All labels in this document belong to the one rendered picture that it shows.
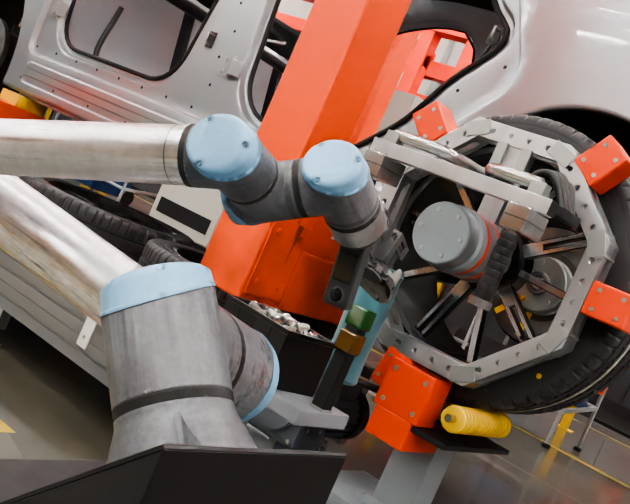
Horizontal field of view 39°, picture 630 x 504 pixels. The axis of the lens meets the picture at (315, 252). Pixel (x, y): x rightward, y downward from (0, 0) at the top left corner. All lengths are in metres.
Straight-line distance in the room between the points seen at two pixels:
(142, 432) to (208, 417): 0.08
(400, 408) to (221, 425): 0.92
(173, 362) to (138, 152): 0.34
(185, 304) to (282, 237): 1.10
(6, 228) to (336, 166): 0.55
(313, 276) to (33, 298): 0.92
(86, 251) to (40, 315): 1.39
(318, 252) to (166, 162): 1.14
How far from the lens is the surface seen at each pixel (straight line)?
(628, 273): 1.90
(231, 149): 1.21
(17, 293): 2.90
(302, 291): 2.34
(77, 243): 1.43
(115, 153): 1.30
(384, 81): 5.58
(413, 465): 2.11
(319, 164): 1.30
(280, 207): 1.33
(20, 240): 1.49
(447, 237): 1.80
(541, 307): 2.41
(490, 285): 1.66
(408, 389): 1.94
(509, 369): 1.87
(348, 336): 1.68
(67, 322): 2.70
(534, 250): 1.99
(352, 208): 1.32
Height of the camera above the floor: 0.79
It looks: 3 degrees down
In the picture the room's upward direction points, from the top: 24 degrees clockwise
